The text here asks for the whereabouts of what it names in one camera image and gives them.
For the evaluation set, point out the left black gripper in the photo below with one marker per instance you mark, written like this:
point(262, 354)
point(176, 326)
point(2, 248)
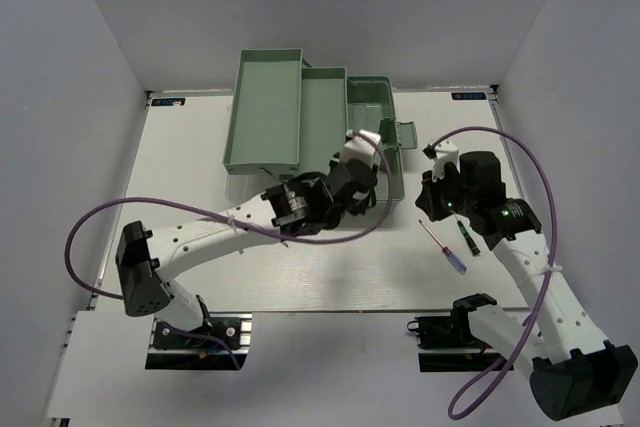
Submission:
point(362, 205)

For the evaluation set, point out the right blue table label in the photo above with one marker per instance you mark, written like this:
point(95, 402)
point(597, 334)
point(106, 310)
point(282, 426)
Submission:
point(468, 96)

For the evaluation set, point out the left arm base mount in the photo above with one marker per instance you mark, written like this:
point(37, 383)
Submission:
point(222, 346)

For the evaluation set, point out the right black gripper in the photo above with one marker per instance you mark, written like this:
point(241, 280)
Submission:
point(431, 182)

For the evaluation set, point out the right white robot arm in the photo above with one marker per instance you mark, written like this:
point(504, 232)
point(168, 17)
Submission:
point(571, 365)

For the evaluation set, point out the green toolbox with clear lid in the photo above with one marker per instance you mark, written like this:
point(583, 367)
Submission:
point(288, 117)

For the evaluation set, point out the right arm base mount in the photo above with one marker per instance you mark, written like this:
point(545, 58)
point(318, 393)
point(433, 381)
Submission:
point(440, 350)

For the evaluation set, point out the left blue table label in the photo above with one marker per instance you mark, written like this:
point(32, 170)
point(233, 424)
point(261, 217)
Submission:
point(168, 102)

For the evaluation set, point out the blue handled precision screwdriver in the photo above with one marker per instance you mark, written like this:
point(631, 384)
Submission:
point(453, 260)

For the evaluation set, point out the black green precision screwdriver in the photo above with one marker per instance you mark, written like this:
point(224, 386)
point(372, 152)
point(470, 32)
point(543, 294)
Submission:
point(471, 244)

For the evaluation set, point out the blue table label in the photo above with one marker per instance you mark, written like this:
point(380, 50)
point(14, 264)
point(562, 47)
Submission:
point(168, 102)
point(468, 96)

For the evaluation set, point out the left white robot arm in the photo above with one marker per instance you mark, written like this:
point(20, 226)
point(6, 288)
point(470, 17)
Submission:
point(149, 261)

